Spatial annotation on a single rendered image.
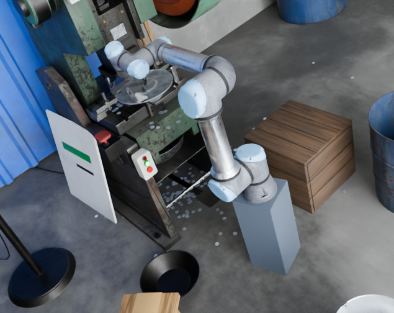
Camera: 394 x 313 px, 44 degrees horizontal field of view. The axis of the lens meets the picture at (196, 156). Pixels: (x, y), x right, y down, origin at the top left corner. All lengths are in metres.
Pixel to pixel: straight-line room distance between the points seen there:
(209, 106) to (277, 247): 0.82
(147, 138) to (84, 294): 0.88
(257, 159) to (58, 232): 1.52
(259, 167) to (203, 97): 0.46
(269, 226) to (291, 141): 0.54
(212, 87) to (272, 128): 0.99
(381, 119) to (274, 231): 0.81
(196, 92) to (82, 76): 1.04
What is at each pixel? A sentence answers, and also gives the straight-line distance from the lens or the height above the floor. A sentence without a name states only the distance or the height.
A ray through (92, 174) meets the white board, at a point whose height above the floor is 0.29.
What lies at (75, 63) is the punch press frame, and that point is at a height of 0.93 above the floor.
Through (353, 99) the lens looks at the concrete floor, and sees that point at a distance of 3.27.
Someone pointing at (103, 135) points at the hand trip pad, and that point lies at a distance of 2.16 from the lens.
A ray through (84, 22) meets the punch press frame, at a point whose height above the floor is 1.19.
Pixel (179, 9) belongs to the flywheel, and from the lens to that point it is 2.41.
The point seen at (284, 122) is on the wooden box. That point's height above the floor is 0.35.
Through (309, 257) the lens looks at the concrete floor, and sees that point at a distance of 2.38.
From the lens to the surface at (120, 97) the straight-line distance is 2.34.
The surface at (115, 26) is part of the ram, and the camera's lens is 2.25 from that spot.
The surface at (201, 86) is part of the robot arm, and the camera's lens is 1.59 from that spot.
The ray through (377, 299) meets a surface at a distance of 1.91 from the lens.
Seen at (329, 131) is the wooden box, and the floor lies 0.35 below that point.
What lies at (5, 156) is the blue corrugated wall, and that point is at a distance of 3.56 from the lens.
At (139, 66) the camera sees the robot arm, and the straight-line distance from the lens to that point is 1.88.
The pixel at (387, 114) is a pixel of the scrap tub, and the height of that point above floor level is 0.36.
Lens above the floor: 1.88
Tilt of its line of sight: 38 degrees down
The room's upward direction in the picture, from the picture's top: 19 degrees counter-clockwise
